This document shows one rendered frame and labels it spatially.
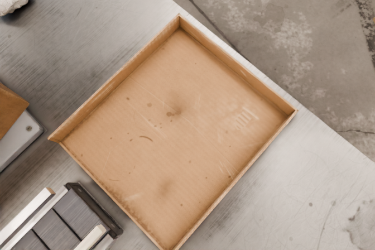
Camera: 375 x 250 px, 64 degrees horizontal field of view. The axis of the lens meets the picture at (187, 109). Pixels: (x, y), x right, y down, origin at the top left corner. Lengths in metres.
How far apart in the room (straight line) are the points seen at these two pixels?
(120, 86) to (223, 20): 1.09
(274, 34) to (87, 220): 1.30
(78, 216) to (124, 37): 0.32
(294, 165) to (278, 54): 1.05
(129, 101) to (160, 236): 0.22
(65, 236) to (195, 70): 0.33
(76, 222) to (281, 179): 0.32
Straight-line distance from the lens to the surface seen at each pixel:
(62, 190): 0.49
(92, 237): 0.44
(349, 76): 1.60
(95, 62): 0.58
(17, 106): 0.55
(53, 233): 0.50
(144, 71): 0.55
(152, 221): 0.50
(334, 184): 0.55
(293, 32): 1.60
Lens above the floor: 1.33
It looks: 75 degrees down
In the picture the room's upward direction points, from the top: 6 degrees counter-clockwise
